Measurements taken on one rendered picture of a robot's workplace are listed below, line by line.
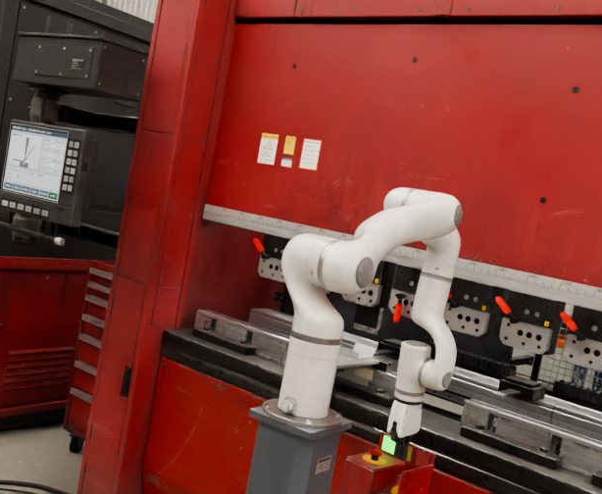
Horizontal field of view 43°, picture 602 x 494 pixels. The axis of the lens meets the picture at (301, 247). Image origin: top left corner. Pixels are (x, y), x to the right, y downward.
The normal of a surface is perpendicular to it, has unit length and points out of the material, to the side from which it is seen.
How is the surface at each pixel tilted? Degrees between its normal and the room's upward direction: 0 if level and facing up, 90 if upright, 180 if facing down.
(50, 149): 90
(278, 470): 90
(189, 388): 90
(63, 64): 90
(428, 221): 104
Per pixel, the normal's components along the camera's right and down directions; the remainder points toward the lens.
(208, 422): -0.62, -0.06
